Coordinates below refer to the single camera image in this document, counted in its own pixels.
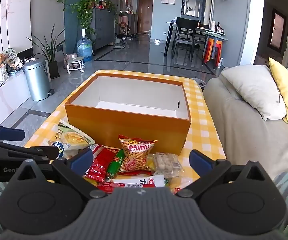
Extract small green-top table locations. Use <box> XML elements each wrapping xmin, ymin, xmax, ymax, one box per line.
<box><xmin>204</xmin><ymin>31</ymin><xmax>228</xmax><ymax>42</ymax></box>

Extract black dining chair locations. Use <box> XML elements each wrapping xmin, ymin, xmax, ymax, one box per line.
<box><xmin>173</xmin><ymin>17</ymin><xmax>201</xmax><ymax>62</ymax></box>

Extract long-leaved potted plant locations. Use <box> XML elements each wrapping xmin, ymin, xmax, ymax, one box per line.
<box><xmin>27</xmin><ymin>24</ymin><xmax>66</xmax><ymax>79</ymax></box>

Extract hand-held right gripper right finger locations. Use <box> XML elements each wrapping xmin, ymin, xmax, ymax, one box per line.
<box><xmin>176</xmin><ymin>149</ymin><xmax>274</xmax><ymax>198</ymax></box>

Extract red snack packet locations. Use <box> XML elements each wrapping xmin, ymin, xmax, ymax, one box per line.
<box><xmin>84</xmin><ymin>145</ymin><xmax>121</xmax><ymax>182</ymax></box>

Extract grey drawer cabinet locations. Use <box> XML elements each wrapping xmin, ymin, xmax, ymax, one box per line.
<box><xmin>91</xmin><ymin>8</ymin><xmax>116</xmax><ymax>51</ymax></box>

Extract brown framed window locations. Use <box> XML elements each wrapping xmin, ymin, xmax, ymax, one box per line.
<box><xmin>269</xmin><ymin>7</ymin><xmax>287</xmax><ymax>53</ymax></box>

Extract blue water jug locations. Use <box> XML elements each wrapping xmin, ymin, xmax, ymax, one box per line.
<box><xmin>77</xmin><ymin>29</ymin><xmax>93</xmax><ymax>62</ymax></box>

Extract clear packet of eggs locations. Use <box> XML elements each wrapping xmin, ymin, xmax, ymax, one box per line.
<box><xmin>152</xmin><ymin>152</ymin><xmax>184</xmax><ymax>177</ymax></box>

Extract pale green chips packet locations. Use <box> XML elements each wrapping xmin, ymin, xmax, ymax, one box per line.
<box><xmin>48</xmin><ymin>119</ymin><xmax>96</xmax><ymax>159</ymax></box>

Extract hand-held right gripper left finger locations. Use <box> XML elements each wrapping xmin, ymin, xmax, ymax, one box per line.
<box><xmin>8</xmin><ymin>148</ymin><xmax>107</xmax><ymax>201</ymax></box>

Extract low white cabinet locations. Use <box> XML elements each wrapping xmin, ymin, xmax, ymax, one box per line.
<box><xmin>0</xmin><ymin>72</ymin><xmax>32</xmax><ymax>125</ymax></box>

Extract orange stick snack packet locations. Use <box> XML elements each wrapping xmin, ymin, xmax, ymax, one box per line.
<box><xmin>118</xmin><ymin>135</ymin><xmax>158</xmax><ymax>175</ymax></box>

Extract orange cardboard box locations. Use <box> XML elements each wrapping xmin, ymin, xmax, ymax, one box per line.
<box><xmin>65</xmin><ymin>70</ymin><xmax>192</xmax><ymax>155</ymax></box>

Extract white wheeled stool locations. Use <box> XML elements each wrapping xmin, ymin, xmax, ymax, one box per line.
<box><xmin>65</xmin><ymin>53</ymin><xmax>85</xmax><ymax>74</ymax></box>

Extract silver pedal trash can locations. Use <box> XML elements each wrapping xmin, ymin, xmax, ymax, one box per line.
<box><xmin>23</xmin><ymin>57</ymin><xmax>52</xmax><ymax>102</ymax></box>

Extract white pillow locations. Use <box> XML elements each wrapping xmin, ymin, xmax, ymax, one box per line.
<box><xmin>220</xmin><ymin>64</ymin><xmax>287</xmax><ymax>121</ymax></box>

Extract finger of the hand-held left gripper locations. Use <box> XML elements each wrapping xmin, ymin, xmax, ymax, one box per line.
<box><xmin>0</xmin><ymin>119</ymin><xmax>25</xmax><ymax>142</ymax></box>
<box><xmin>0</xmin><ymin>140</ymin><xmax>66</xmax><ymax>161</ymax></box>

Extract black dining table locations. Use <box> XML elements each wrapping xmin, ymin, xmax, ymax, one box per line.
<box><xmin>165</xmin><ymin>20</ymin><xmax>209</xmax><ymax>55</ymax></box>

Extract trailing green plant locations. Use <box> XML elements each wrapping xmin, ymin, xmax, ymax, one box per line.
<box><xmin>70</xmin><ymin>0</ymin><xmax>97</xmax><ymax>35</ymax></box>

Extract beige sofa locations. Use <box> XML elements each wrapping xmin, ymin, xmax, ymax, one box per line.
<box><xmin>203</xmin><ymin>66</ymin><xmax>288</xmax><ymax>180</ymax></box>

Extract stacked orange stools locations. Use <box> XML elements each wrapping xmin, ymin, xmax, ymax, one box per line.
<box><xmin>203</xmin><ymin>37</ymin><xmax>223</xmax><ymax>65</ymax></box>

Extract green sausage stick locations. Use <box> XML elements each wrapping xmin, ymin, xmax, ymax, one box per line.
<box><xmin>106</xmin><ymin>149</ymin><xmax>125</xmax><ymax>179</ymax></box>

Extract framed interior window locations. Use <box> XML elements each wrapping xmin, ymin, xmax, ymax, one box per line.
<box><xmin>183</xmin><ymin>0</ymin><xmax>202</xmax><ymax>18</ymax></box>

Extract wooden door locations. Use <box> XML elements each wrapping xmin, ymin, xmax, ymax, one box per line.
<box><xmin>137</xmin><ymin>0</ymin><xmax>152</xmax><ymax>34</ymax></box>

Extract white sausage packet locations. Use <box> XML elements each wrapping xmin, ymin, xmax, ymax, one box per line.
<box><xmin>98</xmin><ymin>175</ymin><xmax>166</xmax><ymax>193</ymax></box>

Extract yellow checked tablecloth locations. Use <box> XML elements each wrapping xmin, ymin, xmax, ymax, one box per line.
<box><xmin>24</xmin><ymin>69</ymin><xmax>227</xmax><ymax>195</ymax></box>

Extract round paper fan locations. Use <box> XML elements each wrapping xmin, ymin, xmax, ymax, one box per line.
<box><xmin>2</xmin><ymin>49</ymin><xmax>18</xmax><ymax>66</ymax></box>

